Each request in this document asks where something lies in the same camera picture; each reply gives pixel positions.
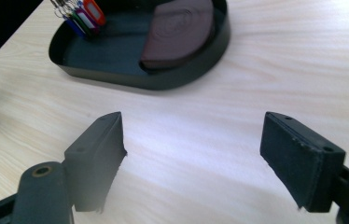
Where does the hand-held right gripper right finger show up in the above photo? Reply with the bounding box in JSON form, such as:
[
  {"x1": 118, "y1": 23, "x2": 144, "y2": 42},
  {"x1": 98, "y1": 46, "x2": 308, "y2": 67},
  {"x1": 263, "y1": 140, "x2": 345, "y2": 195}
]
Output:
[{"x1": 258, "y1": 111, "x2": 347, "y2": 215}]

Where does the bunch of keys with coloured tags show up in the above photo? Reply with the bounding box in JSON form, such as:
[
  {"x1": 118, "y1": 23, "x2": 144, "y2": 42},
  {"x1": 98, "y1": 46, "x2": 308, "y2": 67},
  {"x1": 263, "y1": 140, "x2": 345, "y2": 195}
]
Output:
[{"x1": 49, "y1": 0, "x2": 107, "y2": 40}]

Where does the black tray with hook rack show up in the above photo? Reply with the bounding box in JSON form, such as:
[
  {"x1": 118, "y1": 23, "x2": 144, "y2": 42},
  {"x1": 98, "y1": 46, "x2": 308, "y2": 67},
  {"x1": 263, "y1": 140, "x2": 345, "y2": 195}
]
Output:
[{"x1": 48, "y1": 0, "x2": 231, "y2": 91}]

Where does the brown pouch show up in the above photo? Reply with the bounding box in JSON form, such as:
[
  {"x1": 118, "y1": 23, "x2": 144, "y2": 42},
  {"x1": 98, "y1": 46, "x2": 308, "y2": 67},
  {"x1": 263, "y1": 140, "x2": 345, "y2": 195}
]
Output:
[{"x1": 139, "y1": 0, "x2": 216, "y2": 70}]

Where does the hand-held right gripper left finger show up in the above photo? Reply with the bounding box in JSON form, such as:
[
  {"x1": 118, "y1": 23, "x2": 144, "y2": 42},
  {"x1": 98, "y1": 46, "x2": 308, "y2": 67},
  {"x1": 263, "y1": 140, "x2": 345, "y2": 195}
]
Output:
[{"x1": 63, "y1": 111, "x2": 129, "y2": 215}]

